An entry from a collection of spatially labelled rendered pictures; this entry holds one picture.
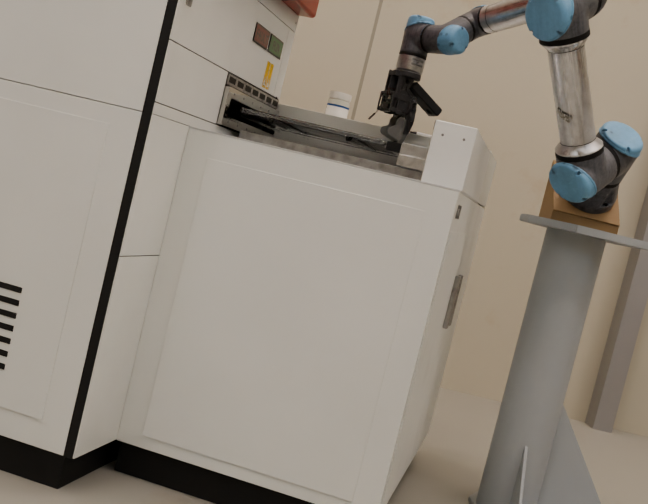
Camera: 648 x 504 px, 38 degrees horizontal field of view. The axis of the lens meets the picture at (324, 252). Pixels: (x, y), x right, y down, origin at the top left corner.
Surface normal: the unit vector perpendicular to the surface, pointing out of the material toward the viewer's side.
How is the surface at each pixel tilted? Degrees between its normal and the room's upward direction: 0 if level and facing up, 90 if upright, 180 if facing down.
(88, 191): 90
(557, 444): 90
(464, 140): 90
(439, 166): 90
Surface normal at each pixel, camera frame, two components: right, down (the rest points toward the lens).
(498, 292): 0.01, 0.07
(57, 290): -0.22, 0.01
